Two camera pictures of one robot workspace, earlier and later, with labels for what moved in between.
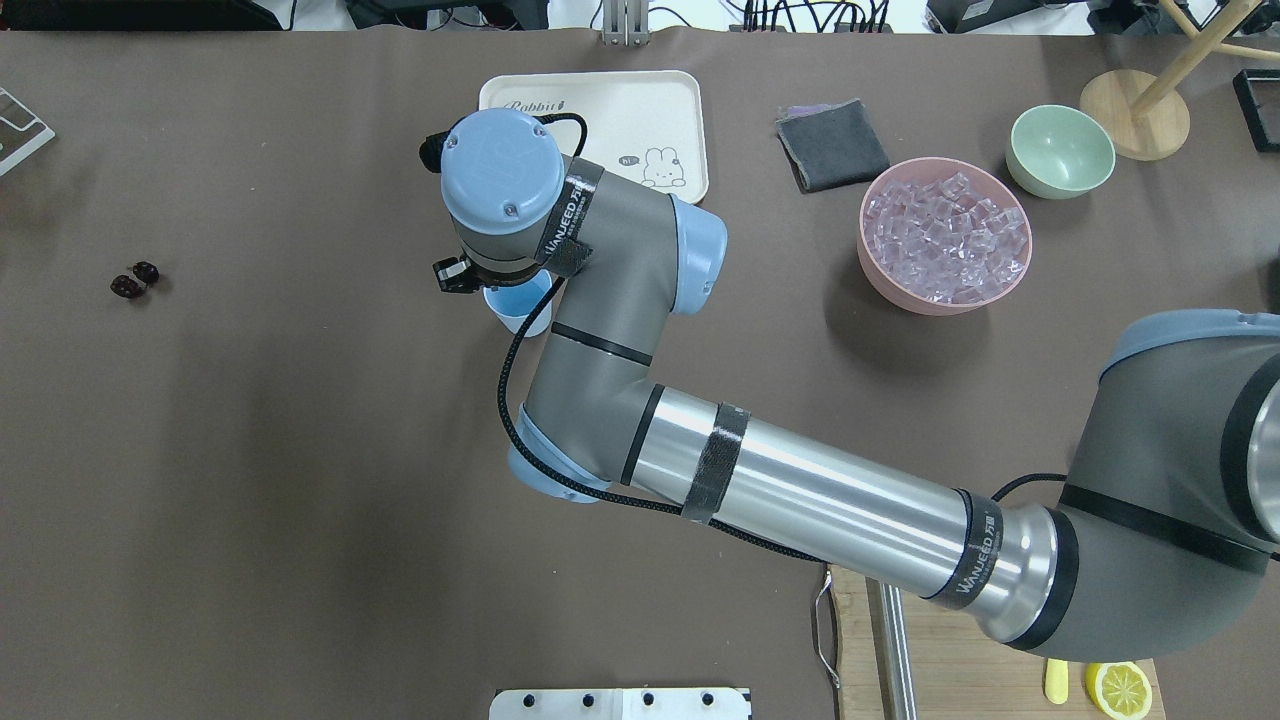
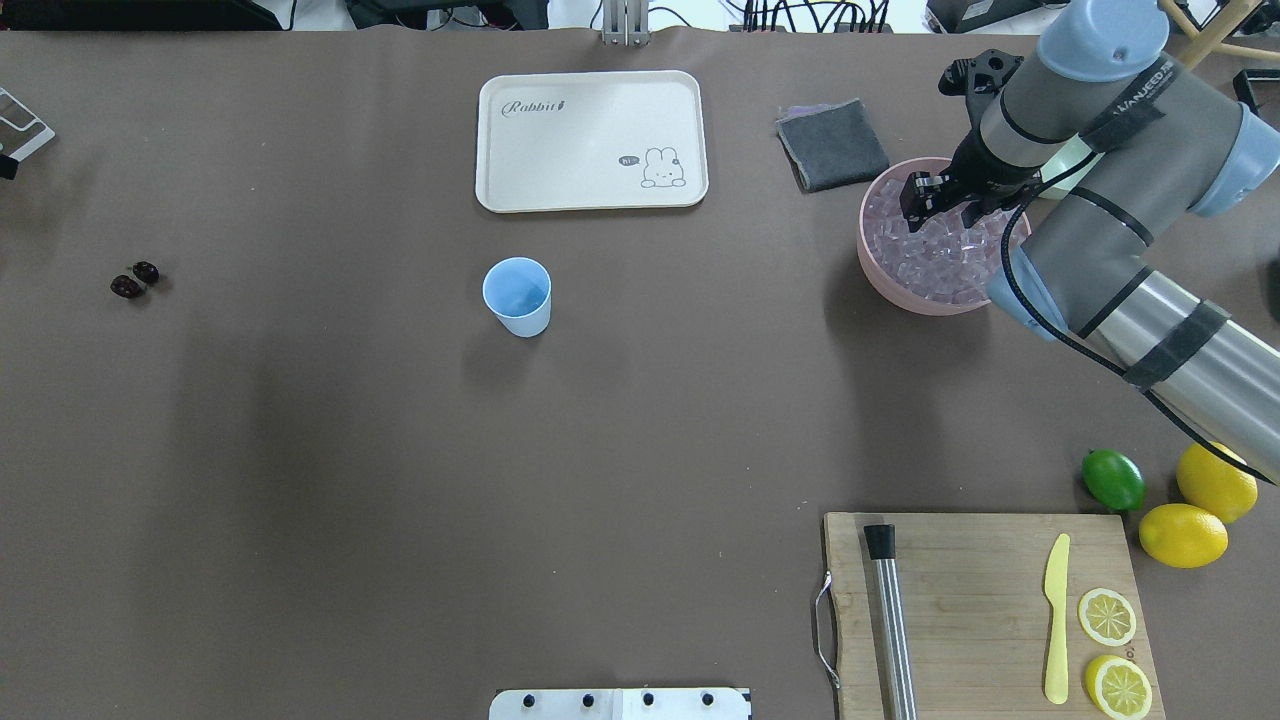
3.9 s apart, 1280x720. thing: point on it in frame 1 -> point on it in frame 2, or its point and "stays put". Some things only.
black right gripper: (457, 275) -> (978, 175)
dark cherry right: (148, 272) stays put
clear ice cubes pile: (944, 241) stays put
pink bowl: (940, 235) stays put
